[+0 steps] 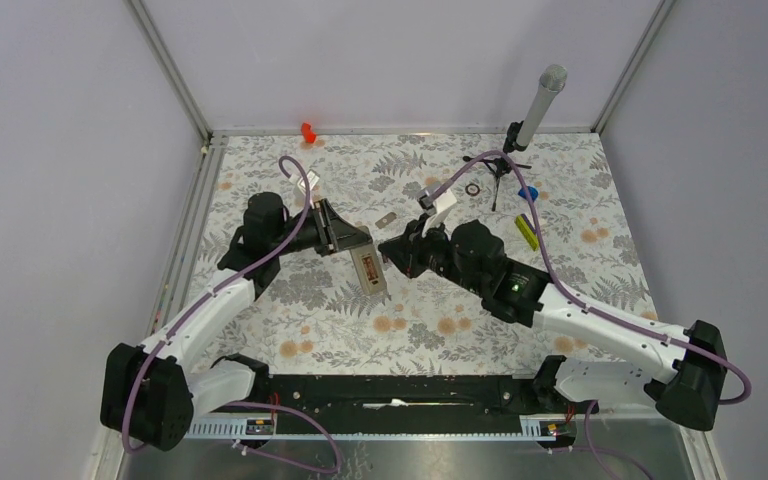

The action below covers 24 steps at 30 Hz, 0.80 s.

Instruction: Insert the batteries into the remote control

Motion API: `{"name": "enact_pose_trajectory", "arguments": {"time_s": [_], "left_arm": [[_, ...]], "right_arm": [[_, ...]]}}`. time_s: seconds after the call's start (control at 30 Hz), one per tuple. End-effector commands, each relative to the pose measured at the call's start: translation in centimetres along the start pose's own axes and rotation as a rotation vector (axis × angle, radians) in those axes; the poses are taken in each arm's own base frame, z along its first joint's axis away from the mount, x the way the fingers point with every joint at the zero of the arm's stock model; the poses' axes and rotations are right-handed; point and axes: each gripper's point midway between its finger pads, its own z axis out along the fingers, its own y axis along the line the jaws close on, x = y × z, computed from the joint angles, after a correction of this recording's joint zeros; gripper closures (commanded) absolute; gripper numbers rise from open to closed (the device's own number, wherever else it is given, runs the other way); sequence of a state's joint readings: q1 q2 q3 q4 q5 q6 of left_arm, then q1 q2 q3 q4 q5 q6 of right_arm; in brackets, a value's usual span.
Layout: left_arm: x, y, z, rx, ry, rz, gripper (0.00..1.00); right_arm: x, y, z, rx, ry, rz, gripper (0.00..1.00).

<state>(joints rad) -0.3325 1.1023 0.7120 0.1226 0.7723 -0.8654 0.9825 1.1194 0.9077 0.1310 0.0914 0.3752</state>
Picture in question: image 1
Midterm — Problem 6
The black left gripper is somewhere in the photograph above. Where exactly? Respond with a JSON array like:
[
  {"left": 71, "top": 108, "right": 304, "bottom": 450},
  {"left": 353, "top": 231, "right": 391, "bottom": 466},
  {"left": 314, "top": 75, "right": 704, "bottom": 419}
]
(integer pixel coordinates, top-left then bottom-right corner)
[{"left": 271, "top": 199, "right": 372, "bottom": 257}]

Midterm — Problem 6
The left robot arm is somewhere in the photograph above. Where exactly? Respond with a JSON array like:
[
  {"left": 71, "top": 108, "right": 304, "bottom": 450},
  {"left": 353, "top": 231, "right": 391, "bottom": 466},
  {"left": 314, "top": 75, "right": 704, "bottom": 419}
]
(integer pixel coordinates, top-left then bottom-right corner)
[{"left": 100, "top": 192, "right": 372, "bottom": 451}]

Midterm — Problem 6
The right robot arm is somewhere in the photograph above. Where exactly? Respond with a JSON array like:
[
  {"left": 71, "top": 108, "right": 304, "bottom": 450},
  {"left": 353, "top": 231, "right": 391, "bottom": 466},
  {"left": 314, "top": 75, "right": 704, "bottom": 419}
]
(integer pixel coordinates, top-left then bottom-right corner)
[{"left": 378, "top": 219, "right": 727, "bottom": 431}]

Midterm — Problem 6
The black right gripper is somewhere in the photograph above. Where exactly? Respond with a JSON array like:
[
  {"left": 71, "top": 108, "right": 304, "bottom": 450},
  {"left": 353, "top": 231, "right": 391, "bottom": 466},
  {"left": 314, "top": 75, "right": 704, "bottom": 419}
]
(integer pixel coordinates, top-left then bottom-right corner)
[{"left": 378, "top": 211, "right": 486, "bottom": 296}]

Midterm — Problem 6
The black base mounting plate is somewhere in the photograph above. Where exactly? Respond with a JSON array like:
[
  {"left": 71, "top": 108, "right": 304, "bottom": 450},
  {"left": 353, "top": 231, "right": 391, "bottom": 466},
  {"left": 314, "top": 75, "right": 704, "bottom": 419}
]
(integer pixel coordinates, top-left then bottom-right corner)
[{"left": 206, "top": 372, "right": 601, "bottom": 437}]

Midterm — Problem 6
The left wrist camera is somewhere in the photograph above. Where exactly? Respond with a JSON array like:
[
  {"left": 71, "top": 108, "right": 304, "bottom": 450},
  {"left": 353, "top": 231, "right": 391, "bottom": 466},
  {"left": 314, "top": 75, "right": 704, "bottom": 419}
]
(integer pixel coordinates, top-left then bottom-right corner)
[{"left": 296, "top": 170, "right": 320, "bottom": 195}]

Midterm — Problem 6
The white remote control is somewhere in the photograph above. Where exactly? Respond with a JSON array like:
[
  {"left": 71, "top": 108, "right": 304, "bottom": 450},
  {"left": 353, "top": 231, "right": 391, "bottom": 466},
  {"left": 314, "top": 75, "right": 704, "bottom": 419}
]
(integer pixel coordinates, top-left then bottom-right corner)
[{"left": 350, "top": 243, "right": 387, "bottom": 295}]

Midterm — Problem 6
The grey microphone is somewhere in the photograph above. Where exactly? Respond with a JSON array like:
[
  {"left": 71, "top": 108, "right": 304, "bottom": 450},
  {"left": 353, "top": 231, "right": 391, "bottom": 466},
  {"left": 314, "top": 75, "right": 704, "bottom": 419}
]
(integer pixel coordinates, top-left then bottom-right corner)
[{"left": 514, "top": 64, "right": 568, "bottom": 151}]

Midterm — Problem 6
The red plastic block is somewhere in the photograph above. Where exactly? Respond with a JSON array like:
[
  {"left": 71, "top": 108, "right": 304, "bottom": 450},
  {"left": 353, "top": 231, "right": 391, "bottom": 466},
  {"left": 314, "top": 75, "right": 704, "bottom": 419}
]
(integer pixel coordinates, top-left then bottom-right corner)
[{"left": 300, "top": 122, "right": 318, "bottom": 144}]

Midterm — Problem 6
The black microphone tripod stand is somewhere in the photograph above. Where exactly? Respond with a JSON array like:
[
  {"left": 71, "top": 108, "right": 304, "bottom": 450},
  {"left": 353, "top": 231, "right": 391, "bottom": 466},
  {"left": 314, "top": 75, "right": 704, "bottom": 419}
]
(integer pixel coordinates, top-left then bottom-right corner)
[{"left": 480, "top": 121, "right": 534, "bottom": 212}]

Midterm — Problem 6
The blue plastic cap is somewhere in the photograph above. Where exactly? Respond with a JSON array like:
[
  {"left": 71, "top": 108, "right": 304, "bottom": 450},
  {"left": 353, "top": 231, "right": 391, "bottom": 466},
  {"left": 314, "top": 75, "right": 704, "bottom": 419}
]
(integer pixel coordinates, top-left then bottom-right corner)
[{"left": 518, "top": 186, "right": 539, "bottom": 202}]

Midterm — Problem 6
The grey battery compartment cover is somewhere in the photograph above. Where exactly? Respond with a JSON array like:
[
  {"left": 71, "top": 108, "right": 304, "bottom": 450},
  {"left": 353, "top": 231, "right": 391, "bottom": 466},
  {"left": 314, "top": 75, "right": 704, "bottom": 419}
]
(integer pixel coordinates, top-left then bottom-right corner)
[{"left": 375, "top": 212, "right": 398, "bottom": 229}]

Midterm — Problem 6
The aluminium frame rail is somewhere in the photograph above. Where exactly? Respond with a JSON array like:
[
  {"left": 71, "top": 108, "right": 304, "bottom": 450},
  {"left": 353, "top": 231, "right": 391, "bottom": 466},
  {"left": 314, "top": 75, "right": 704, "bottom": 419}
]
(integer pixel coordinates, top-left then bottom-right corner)
[{"left": 95, "top": 0, "right": 230, "bottom": 480}]

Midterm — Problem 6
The floral patterned table mat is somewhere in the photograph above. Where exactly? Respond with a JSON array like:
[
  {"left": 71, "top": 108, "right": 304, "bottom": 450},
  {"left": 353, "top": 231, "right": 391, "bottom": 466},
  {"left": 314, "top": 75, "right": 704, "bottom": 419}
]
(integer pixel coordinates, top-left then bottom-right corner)
[{"left": 188, "top": 133, "right": 657, "bottom": 375}]

